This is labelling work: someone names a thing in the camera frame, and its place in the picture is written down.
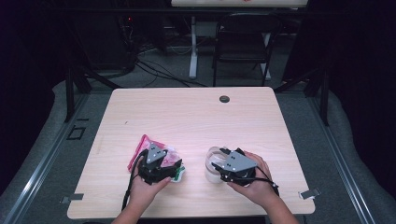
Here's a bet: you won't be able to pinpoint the left hand-held gripper black cable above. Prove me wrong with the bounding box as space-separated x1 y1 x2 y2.
121 148 149 211

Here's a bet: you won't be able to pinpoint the black metal stand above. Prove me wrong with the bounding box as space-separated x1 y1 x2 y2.
274 66 331 127
64 66 122 123

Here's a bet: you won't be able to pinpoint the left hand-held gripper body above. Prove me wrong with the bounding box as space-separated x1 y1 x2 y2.
136 142 176 185

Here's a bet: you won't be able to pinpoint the black floor cables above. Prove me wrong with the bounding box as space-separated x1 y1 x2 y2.
134 59 208 89

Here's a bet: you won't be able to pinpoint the person's right hand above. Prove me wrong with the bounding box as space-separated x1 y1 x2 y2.
227 151 278 208

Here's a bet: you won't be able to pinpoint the clear glass jar with lid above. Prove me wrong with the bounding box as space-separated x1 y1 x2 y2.
205 146 232 185

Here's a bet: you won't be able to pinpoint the person's left hand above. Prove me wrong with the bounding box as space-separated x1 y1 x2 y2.
128 157 172 206

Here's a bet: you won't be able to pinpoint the white background desk top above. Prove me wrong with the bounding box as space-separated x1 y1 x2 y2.
171 0 308 8

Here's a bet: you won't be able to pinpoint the hand-held gripper black cable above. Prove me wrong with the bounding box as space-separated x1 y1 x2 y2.
121 148 149 211
246 166 280 197

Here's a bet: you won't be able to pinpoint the white desk leg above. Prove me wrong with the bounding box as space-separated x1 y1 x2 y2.
262 32 272 81
189 15 199 79

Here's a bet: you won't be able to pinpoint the grey tape piece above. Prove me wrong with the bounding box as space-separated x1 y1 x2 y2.
60 193 85 204
298 188 321 201

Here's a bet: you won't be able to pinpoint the aluminium floor rail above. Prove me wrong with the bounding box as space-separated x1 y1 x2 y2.
3 92 90 224
306 92 376 224

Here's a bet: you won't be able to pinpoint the dark equipment with red light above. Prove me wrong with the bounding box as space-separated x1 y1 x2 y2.
71 12 138 71

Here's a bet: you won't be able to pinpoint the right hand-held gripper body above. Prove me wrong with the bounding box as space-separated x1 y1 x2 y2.
220 150 258 187

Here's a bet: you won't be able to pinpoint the right hand-held gripper black cable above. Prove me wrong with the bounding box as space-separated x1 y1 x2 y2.
246 166 280 197

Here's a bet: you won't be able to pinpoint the pink snack bag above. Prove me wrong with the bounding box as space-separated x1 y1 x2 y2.
127 133 186 184

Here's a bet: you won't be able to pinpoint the black folding chair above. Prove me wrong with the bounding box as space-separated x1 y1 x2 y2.
212 12 283 88

